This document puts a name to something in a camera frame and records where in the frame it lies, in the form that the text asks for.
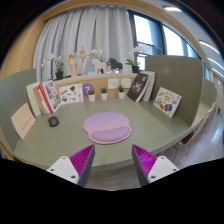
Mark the white orchid left pot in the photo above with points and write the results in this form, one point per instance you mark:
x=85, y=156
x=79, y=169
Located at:
x=58, y=64

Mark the green desk partition right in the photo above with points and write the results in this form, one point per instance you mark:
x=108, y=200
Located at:
x=184, y=76

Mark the pink horse figure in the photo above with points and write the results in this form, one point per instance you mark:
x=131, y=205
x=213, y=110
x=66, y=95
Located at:
x=99, y=66

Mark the purple round number sign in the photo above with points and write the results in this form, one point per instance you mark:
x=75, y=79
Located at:
x=86, y=88

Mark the black computer mouse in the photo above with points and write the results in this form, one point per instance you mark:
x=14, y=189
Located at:
x=53, y=121

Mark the beige card left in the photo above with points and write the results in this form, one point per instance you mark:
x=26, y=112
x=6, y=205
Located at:
x=23, y=120

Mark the small potted plant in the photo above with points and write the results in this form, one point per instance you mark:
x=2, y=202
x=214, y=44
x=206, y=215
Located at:
x=121, y=92
x=91, y=95
x=104, y=93

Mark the small potted plant middle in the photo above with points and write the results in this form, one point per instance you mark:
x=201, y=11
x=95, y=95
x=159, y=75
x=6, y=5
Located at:
x=104, y=93

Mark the illustrated sticker card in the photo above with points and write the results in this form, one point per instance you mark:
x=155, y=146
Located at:
x=71, y=94

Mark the wooden chair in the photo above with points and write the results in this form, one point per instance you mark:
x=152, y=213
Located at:
x=189, y=138

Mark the wooden hand model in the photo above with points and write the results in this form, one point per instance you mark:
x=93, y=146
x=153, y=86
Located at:
x=72, y=61

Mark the white book behind black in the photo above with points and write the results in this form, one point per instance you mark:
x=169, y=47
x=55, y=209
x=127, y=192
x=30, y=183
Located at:
x=151, y=78

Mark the grey curtain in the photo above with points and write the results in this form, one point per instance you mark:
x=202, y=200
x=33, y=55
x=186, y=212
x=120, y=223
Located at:
x=105, y=28

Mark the white orchid pot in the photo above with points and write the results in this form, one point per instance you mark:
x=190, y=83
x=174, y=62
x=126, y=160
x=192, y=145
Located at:
x=58, y=64
x=133, y=62

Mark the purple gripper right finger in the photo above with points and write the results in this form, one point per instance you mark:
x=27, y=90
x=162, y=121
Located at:
x=149, y=167

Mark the black book leaning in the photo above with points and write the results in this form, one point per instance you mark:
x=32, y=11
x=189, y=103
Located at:
x=138, y=87

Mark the purple mouse pad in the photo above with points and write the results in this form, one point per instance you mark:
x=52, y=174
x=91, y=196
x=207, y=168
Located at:
x=107, y=127

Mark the green desk partition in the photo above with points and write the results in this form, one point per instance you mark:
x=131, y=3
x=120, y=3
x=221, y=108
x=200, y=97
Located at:
x=184, y=76
x=13, y=96

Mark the white orchid right pot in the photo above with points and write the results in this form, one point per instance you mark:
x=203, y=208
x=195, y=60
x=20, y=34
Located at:
x=133, y=62

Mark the white books stack left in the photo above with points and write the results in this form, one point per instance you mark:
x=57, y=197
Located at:
x=32, y=99

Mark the wooden mannequin figure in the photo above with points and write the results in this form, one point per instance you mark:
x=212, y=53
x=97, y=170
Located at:
x=83, y=54

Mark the black horse figure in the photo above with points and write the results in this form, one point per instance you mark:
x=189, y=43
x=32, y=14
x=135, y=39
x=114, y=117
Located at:
x=115, y=65

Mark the small potted plant left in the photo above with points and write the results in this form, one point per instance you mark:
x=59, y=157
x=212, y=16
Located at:
x=91, y=95

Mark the colourful food picture card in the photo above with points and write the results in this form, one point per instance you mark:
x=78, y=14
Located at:
x=167, y=101

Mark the red and white book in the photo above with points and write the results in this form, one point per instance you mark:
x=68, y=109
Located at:
x=50, y=95

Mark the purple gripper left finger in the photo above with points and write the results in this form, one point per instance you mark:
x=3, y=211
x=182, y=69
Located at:
x=75, y=168

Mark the green desk partition left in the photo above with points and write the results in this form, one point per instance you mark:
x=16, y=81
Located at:
x=13, y=96

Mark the white orchid middle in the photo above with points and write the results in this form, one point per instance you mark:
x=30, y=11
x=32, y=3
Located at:
x=99, y=53

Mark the small potted plant right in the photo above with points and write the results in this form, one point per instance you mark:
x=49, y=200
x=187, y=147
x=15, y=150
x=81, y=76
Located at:
x=121, y=92

